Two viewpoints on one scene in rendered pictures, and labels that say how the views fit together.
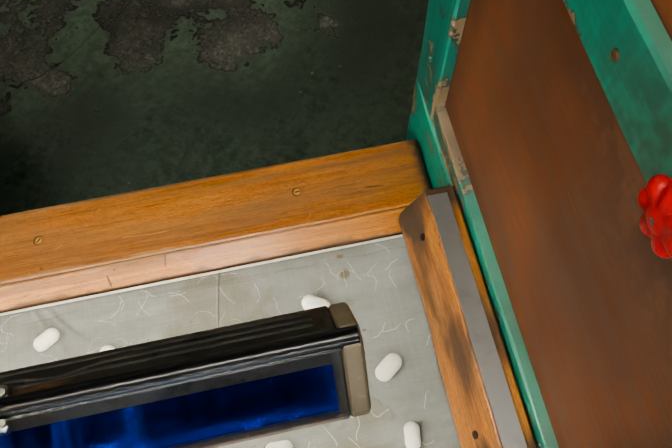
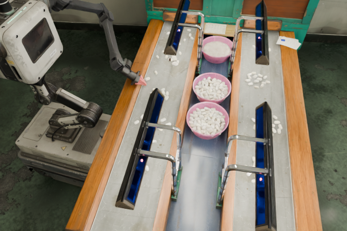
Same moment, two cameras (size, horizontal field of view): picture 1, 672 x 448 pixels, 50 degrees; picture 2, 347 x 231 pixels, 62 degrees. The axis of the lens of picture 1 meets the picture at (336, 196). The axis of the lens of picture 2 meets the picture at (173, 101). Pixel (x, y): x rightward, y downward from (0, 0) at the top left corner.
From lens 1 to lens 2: 204 cm
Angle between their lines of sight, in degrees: 37
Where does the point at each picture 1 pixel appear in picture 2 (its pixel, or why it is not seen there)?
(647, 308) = not seen: outside the picture
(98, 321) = (157, 52)
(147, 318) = (160, 48)
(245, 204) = (150, 34)
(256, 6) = (71, 78)
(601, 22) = not seen: outside the picture
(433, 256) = (171, 14)
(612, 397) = not seen: outside the picture
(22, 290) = (148, 57)
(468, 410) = (189, 18)
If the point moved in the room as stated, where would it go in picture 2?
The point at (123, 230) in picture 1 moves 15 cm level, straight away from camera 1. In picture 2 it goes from (146, 45) to (127, 48)
